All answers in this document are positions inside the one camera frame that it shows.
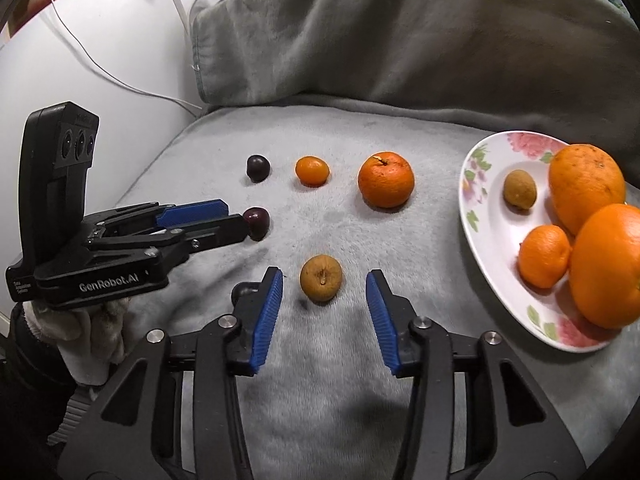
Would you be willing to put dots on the orange kumquat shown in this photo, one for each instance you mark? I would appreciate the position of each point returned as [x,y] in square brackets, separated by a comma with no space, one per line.
[312,171]

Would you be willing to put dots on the person's left hand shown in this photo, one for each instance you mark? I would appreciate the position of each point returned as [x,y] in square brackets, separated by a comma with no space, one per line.
[75,340]

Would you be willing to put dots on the greenish brown round fruit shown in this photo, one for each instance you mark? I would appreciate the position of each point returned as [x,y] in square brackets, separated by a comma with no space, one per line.
[520,189]

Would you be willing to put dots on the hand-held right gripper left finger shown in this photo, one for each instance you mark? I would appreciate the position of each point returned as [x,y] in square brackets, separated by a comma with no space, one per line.
[267,320]

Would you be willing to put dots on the floral white plate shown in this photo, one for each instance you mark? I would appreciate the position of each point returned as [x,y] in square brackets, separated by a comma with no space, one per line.
[492,240]

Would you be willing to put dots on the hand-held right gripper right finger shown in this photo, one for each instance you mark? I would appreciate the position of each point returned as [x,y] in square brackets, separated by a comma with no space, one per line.
[382,320]

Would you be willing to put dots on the small mandarin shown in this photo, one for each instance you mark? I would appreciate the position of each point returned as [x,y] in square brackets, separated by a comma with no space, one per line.
[386,180]
[544,256]

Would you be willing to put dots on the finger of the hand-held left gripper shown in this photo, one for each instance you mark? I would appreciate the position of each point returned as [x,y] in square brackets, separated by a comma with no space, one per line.
[220,232]
[200,208]

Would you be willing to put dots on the grey fleece blanket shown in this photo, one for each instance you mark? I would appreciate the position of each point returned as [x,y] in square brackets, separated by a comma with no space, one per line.
[400,60]

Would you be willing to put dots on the dark plum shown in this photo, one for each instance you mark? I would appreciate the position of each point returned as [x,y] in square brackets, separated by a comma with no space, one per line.
[258,222]
[258,167]

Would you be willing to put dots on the large orange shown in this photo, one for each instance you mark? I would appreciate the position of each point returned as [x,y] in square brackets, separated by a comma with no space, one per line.
[607,265]
[587,187]

